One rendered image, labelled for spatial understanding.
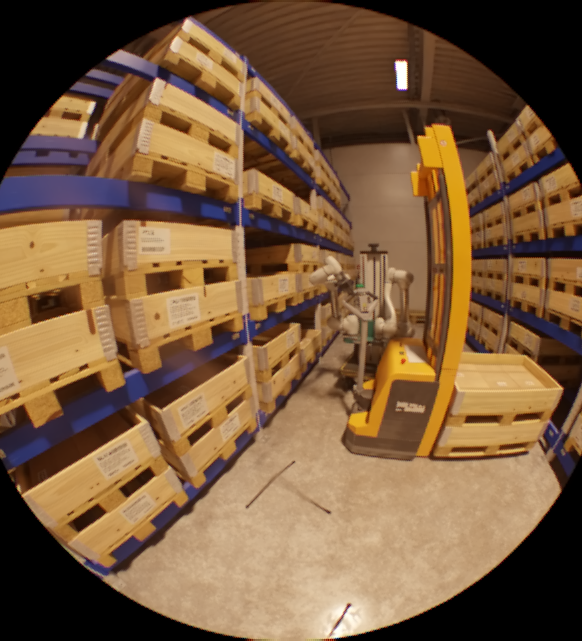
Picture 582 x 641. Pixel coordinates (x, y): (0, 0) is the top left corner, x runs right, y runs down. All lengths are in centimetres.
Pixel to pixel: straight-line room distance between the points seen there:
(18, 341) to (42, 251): 31
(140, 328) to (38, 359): 48
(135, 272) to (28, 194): 62
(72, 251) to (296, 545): 189
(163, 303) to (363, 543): 183
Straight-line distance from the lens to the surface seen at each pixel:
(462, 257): 154
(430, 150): 171
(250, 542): 169
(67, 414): 107
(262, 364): 185
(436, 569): 177
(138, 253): 103
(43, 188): 108
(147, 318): 103
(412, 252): 739
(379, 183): 786
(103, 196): 110
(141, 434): 115
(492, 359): 270
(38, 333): 92
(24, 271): 93
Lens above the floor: 158
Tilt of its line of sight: 14 degrees down
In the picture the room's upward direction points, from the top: 3 degrees counter-clockwise
